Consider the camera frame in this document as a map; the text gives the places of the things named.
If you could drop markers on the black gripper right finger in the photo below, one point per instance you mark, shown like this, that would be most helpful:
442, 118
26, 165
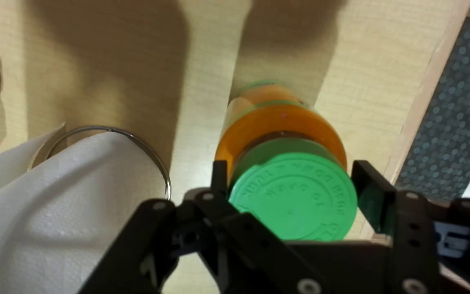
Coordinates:
376, 196

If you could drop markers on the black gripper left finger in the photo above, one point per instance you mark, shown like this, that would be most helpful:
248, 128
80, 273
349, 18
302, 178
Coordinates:
219, 183

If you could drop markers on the green bottle lid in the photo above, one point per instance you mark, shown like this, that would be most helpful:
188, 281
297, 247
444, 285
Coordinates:
296, 188

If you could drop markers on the orange pill bottle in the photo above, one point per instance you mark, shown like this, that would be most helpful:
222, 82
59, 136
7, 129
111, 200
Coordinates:
263, 111

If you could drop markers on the dark patterned floor mat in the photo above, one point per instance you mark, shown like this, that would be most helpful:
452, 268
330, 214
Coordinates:
438, 164

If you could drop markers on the white cloth in bowl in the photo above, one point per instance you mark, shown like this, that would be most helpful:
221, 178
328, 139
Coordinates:
62, 201

